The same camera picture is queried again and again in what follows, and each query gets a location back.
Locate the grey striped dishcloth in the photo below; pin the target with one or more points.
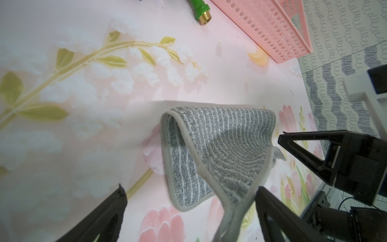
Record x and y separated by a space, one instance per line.
218 151

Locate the pink plastic basket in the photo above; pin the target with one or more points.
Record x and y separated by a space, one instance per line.
278 27

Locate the green hose nozzle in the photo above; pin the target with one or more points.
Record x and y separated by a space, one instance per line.
201 11

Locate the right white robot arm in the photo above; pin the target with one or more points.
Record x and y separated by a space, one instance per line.
367 224

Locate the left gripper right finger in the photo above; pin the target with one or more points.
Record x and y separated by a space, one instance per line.
280 224

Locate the floral pink table mat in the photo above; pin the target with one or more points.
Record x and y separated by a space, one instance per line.
83 87

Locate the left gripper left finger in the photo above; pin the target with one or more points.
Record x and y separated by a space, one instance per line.
103 223

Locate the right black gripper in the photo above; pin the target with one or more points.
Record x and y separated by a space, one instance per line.
359 166

